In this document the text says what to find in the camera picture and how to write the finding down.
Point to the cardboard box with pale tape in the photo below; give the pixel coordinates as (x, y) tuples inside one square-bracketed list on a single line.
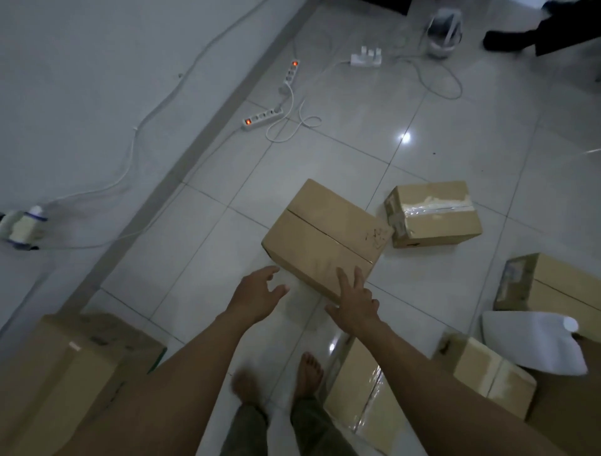
[(488, 371)]

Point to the large cardboard box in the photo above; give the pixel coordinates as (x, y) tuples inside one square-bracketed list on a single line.
[(61, 380)]

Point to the person's left foot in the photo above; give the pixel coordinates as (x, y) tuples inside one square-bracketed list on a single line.
[(248, 387)]

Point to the small taped cardboard box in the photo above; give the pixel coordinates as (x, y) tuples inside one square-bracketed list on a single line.
[(434, 218)]

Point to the plain brown cardboard box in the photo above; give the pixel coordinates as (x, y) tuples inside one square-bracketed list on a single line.
[(324, 230)]

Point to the person's left thumb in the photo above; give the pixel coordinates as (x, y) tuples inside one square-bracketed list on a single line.
[(278, 292)]

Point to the olive trousers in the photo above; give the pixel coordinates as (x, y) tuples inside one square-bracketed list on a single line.
[(312, 430)]

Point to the person's right forearm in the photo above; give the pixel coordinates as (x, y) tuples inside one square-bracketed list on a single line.
[(436, 399)]

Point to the person's right middle finger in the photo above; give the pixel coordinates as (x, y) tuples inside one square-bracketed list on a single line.
[(358, 279)]

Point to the white plastic jug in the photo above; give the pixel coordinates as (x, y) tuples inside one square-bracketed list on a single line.
[(530, 343)]

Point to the person's right thumb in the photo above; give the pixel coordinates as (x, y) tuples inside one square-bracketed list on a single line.
[(331, 310)]

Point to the person's right hand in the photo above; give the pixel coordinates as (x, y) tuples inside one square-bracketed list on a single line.
[(357, 310)]

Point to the tape dispenser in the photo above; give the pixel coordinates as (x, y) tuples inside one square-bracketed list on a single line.
[(21, 228)]

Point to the white power strip with adapters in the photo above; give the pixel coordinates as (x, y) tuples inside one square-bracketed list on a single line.
[(366, 58)]

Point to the cardboard box with clear tape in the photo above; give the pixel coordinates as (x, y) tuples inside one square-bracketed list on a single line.
[(361, 404)]

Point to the white round device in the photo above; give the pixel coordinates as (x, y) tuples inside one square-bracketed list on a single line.
[(443, 33)]

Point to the big brown cardboard box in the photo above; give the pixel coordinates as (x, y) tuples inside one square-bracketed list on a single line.
[(570, 413)]

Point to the person's right foot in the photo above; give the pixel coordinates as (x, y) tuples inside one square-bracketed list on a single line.
[(308, 376)]

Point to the person's foot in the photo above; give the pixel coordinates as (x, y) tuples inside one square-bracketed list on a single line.
[(540, 33), (248, 387), (308, 376)]

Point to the cardboard box with grey label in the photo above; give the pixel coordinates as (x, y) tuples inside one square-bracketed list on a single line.
[(554, 286)]

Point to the person's left forearm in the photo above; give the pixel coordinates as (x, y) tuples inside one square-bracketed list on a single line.
[(155, 390)]

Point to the person's left hand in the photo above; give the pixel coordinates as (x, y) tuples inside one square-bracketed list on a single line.
[(251, 296)]

